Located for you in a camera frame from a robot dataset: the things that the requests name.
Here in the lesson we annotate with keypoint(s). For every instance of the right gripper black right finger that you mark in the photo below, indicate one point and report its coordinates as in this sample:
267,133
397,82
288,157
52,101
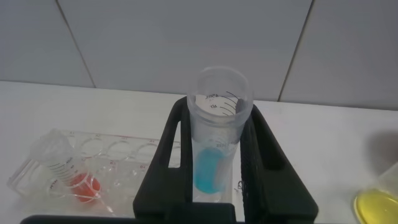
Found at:
273,180

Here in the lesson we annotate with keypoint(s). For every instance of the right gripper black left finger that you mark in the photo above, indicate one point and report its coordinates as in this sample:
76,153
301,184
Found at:
161,174

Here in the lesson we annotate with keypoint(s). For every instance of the test tube with blue pigment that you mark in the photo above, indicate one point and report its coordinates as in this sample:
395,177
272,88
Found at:
211,171

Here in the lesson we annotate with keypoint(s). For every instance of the clear plastic test tube rack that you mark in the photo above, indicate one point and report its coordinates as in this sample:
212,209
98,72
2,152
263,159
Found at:
124,174

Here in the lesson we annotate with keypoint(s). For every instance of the test tube with red pigment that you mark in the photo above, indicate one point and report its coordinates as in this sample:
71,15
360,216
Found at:
84,185

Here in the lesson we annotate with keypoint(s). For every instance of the clear glass beaker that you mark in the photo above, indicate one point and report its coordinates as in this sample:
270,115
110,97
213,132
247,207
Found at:
377,207

